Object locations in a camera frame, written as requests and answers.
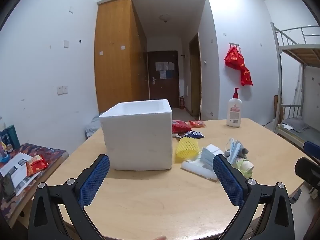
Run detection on green pink tissue pack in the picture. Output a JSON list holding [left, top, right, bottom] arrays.
[[232, 157, 254, 179]]

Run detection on black small device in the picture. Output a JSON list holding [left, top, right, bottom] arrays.
[[0, 174, 17, 202]]

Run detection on white tissue pack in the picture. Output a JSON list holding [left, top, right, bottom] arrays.
[[201, 144, 224, 170]]

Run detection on wooden wardrobe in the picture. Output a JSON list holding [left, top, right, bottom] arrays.
[[94, 0, 150, 114]]

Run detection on light blue face mask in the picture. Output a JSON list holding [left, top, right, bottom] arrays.
[[226, 137, 242, 167]]

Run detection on red orange packet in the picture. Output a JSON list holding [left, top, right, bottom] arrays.
[[26, 154, 48, 177]]

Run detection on grey folded cloth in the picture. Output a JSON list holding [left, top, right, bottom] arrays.
[[282, 117, 310, 133]]

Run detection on printed white papers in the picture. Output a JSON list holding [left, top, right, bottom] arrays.
[[0, 152, 38, 195]]

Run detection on yellow foam net sleeve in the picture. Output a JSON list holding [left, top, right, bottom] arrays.
[[176, 137, 199, 164]]

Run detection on brown wooden board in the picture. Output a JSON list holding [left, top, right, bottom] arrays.
[[274, 95, 282, 128]]

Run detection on large red snack packet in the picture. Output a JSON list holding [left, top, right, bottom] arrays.
[[172, 120, 192, 134]]

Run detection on white foam box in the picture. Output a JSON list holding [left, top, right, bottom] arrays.
[[99, 99, 173, 171]]

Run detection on side table with patterned cloth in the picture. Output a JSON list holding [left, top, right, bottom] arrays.
[[0, 142, 69, 228]]

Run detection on metal bunk bed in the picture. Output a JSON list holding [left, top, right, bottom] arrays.
[[270, 22, 320, 155]]

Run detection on blue white snack packet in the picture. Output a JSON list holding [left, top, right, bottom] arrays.
[[176, 130, 205, 140]]

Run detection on white pump lotion bottle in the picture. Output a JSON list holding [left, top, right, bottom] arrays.
[[226, 87, 242, 127]]

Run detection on red plastic bag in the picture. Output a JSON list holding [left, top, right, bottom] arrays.
[[240, 66, 253, 87], [224, 46, 245, 70]]

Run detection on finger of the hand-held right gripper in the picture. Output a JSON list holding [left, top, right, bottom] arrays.
[[304, 141, 320, 159], [295, 157, 320, 188]]

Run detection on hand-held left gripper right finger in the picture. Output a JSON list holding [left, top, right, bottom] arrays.
[[212, 154, 295, 240]]

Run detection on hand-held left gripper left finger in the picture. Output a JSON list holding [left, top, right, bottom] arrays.
[[28, 154, 110, 240]]

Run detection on dark brown door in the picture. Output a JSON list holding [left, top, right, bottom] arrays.
[[147, 50, 179, 101]]

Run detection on teal canister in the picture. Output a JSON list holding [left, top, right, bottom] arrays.
[[6, 125, 21, 150]]

